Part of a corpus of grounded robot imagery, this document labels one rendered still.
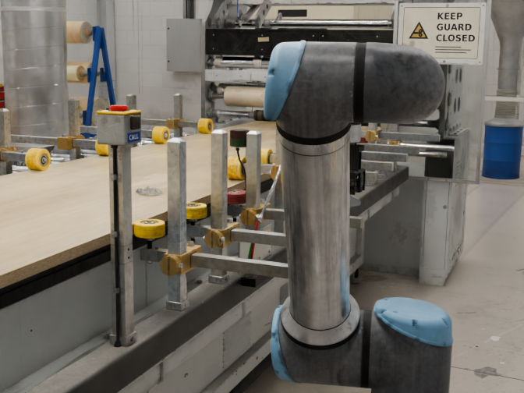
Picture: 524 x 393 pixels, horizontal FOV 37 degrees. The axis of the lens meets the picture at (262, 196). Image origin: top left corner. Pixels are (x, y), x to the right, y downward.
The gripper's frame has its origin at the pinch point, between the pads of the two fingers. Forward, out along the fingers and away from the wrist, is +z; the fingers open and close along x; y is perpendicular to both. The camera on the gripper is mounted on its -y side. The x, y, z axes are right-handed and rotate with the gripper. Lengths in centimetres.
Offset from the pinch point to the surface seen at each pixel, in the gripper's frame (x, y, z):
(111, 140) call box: -40, -34, -22
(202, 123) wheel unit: 181, -144, -2
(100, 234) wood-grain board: -23, -51, 4
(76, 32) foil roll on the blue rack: 549, -531, -55
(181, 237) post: -12.0, -34.8, 4.9
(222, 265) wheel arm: -7.5, -25.5, 11.9
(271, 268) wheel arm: -6.4, -12.4, 11.1
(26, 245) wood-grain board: -40, -59, 4
